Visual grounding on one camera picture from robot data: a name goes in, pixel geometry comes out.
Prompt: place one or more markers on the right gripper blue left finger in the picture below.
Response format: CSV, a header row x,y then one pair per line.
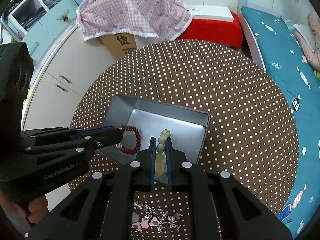
x,y
152,148

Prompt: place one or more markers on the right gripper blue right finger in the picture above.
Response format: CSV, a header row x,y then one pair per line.
x,y
168,150

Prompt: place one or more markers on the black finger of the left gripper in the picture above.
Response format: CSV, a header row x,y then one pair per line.
x,y
100,136

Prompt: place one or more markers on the pink flower charm jewelry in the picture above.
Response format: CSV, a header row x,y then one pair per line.
x,y
145,222

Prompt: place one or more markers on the left hand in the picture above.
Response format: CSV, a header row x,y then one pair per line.
x,y
36,211

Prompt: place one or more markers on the silver metal tin box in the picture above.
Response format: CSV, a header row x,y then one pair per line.
x,y
188,127

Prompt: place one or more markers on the white cabinet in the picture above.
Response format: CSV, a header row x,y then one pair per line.
x,y
62,77

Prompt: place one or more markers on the brown polka dot tablecloth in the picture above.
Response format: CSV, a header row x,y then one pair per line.
x,y
251,134

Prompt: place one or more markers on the cardboard box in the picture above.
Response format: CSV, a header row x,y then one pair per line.
x,y
119,45

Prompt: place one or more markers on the red stool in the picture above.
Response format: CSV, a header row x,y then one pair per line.
x,y
221,32

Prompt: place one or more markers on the light blue drawer unit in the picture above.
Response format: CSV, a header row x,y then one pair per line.
x,y
38,23

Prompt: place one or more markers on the blue smartphone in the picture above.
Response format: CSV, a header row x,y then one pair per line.
x,y
285,212

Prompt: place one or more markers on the pink checked cloth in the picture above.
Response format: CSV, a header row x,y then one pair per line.
x,y
162,19

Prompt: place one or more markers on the white book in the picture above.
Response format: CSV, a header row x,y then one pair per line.
x,y
211,12

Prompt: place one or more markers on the teal bed sheet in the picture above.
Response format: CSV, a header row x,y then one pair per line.
x,y
283,60

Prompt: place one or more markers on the pink and green blanket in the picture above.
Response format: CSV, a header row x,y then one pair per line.
x,y
307,36

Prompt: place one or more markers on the silver charm chain jewelry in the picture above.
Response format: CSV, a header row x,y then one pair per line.
x,y
164,217

